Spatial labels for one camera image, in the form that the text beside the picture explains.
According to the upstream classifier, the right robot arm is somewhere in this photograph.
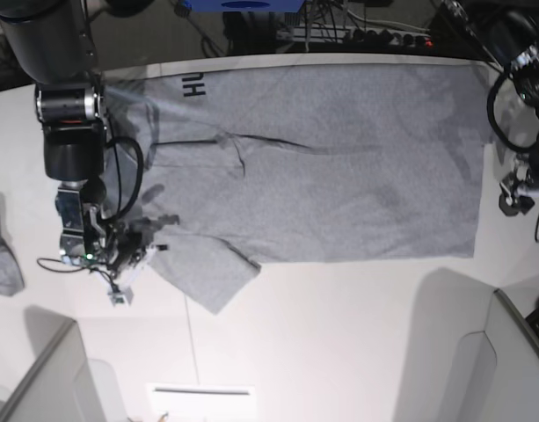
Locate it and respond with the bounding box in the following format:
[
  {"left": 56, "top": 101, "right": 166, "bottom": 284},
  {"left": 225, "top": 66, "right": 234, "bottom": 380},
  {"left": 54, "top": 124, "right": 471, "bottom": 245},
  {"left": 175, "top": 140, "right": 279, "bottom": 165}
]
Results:
[{"left": 0, "top": 1, "right": 151, "bottom": 280}]

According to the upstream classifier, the grey T-shirt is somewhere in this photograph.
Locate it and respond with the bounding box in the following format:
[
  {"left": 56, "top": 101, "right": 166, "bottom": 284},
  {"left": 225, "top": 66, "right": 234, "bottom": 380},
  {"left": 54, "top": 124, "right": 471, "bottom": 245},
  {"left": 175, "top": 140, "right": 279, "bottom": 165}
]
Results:
[{"left": 106, "top": 64, "right": 490, "bottom": 313}]

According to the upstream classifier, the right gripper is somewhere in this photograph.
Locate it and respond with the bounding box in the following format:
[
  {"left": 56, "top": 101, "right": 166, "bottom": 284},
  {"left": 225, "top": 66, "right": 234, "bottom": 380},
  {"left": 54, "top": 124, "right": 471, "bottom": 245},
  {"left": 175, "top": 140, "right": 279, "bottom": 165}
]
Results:
[{"left": 86, "top": 215, "right": 179, "bottom": 275}]

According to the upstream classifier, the white power strip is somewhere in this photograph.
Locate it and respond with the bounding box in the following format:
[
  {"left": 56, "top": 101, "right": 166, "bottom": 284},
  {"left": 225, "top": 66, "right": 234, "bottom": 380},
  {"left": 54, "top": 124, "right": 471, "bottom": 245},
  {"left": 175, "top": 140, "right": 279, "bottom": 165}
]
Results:
[{"left": 275, "top": 23, "right": 434, "bottom": 47}]

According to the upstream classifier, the grey right partition panel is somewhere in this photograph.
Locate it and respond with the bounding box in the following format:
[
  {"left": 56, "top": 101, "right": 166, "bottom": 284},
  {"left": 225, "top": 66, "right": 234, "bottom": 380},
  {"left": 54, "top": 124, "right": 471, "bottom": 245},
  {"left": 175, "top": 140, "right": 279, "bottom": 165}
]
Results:
[{"left": 438, "top": 289, "right": 539, "bottom": 421}]

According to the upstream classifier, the grey left partition panel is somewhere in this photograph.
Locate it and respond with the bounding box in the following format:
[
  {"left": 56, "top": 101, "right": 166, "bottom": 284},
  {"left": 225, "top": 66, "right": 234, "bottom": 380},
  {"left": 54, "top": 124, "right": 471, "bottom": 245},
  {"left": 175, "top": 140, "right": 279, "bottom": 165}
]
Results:
[{"left": 0, "top": 318, "right": 129, "bottom": 421}]

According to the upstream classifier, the blue box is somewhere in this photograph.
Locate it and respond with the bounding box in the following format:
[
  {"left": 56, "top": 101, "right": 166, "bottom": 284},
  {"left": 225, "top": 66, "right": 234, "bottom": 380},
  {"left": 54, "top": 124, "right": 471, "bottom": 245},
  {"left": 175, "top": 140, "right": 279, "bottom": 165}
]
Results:
[{"left": 183, "top": 0, "right": 304, "bottom": 12}]

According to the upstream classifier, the white slotted plate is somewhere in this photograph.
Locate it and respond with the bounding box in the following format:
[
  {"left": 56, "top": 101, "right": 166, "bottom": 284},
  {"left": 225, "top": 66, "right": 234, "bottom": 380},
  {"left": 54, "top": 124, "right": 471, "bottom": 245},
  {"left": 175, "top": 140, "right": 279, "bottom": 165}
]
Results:
[{"left": 147, "top": 383, "right": 258, "bottom": 420}]

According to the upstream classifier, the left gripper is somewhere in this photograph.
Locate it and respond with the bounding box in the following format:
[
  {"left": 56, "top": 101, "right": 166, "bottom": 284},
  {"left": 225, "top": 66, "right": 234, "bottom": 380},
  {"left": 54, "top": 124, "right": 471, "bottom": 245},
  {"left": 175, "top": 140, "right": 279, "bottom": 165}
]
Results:
[{"left": 499, "top": 154, "right": 539, "bottom": 216}]

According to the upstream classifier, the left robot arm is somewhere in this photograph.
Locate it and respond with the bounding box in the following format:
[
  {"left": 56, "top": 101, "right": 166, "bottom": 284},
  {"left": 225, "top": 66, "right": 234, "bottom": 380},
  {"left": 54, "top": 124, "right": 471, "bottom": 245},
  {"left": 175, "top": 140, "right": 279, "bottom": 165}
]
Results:
[{"left": 441, "top": 1, "right": 539, "bottom": 216}]

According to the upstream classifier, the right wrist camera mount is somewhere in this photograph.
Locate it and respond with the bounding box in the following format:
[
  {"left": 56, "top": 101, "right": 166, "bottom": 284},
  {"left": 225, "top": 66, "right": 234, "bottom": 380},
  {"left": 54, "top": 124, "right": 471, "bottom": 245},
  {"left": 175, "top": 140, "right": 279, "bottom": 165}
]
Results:
[{"left": 107, "top": 245, "right": 157, "bottom": 307}]

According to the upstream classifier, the grey partition panel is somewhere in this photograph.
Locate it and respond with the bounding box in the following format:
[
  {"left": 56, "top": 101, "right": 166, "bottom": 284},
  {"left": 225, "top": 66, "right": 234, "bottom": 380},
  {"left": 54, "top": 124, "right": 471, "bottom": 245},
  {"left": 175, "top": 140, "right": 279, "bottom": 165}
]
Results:
[
  {"left": 0, "top": 318, "right": 129, "bottom": 421},
  {"left": 438, "top": 289, "right": 539, "bottom": 421}
]

